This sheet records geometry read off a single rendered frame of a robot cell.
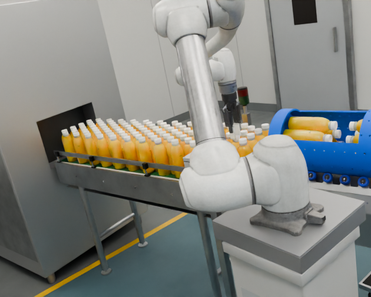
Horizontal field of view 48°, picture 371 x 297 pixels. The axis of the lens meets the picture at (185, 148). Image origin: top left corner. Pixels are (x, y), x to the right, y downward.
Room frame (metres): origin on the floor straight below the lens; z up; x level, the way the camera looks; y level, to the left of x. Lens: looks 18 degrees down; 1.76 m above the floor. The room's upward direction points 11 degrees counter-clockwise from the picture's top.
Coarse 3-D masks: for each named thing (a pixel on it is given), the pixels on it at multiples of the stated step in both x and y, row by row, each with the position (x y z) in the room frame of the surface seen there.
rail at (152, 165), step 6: (54, 150) 2.93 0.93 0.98; (72, 156) 2.77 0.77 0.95; (78, 156) 2.73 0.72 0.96; (84, 156) 2.68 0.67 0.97; (96, 156) 2.59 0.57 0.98; (102, 156) 2.56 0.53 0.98; (114, 162) 2.47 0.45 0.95; (120, 162) 2.43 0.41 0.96; (126, 162) 2.39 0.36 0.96; (132, 162) 2.35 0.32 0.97; (138, 162) 2.32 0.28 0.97; (144, 162) 2.28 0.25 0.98; (156, 168) 2.22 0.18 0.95; (162, 168) 2.19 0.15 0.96; (168, 168) 2.16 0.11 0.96; (174, 168) 2.13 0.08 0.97; (180, 168) 2.10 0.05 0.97
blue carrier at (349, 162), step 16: (288, 112) 1.84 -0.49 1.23; (304, 112) 1.90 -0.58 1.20; (320, 112) 1.85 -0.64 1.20; (336, 112) 1.80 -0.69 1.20; (352, 112) 1.75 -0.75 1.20; (368, 112) 1.61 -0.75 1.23; (272, 128) 1.81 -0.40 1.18; (288, 128) 1.93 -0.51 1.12; (368, 128) 1.53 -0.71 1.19; (304, 144) 1.68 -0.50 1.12; (320, 144) 1.63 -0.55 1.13; (336, 144) 1.59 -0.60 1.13; (352, 144) 1.54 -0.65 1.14; (368, 144) 1.50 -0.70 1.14; (320, 160) 1.64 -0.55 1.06; (336, 160) 1.59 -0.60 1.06; (352, 160) 1.54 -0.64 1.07; (368, 160) 1.50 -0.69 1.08; (368, 176) 1.55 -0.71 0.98
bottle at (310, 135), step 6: (288, 132) 1.80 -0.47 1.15; (294, 132) 1.78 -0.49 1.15; (300, 132) 1.77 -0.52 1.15; (306, 132) 1.75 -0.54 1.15; (312, 132) 1.73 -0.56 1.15; (318, 132) 1.72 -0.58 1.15; (294, 138) 1.77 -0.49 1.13; (300, 138) 1.75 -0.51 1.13; (306, 138) 1.73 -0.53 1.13; (312, 138) 1.71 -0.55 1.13; (318, 138) 1.70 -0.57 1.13; (324, 138) 1.69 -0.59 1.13
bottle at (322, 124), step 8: (296, 120) 1.83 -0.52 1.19; (304, 120) 1.80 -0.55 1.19; (312, 120) 1.78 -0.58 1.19; (320, 120) 1.76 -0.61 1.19; (328, 120) 1.75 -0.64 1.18; (296, 128) 1.82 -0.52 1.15; (304, 128) 1.79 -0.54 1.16; (312, 128) 1.77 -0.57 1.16; (320, 128) 1.75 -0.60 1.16; (328, 128) 1.74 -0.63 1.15
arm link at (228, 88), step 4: (220, 84) 2.00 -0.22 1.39; (224, 84) 1.98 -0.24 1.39; (228, 84) 1.98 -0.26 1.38; (232, 84) 1.98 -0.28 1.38; (236, 84) 2.00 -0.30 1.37; (220, 88) 2.00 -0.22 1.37; (224, 88) 1.98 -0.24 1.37; (228, 88) 1.98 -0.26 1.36; (232, 88) 1.98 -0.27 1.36; (236, 88) 2.00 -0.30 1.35; (220, 92) 2.01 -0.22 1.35; (224, 92) 1.99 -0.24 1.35; (228, 92) 1.98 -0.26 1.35; (232, 92) 1.98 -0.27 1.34
